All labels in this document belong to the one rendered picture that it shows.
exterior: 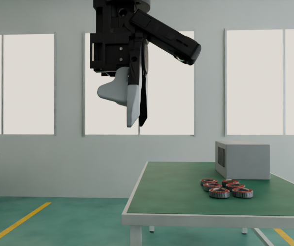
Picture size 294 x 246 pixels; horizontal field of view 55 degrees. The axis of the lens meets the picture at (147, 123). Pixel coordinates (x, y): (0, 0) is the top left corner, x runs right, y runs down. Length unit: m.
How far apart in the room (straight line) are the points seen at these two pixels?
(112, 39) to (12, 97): 4.67
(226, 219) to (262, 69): 3.60
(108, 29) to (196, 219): 1.05
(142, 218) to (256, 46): 3.85
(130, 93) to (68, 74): 4.38
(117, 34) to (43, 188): 4.58
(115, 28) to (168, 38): 0.08
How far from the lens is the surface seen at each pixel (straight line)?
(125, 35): 0.43
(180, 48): 0.43
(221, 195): 1.65
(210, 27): 4.73
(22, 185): 5.07
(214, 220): 1.37
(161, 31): 0.44
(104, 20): 0.46
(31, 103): 4.92
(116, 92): 0.39
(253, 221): 1.41
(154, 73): 4.50
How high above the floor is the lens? 1.16
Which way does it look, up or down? level
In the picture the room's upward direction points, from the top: straight up
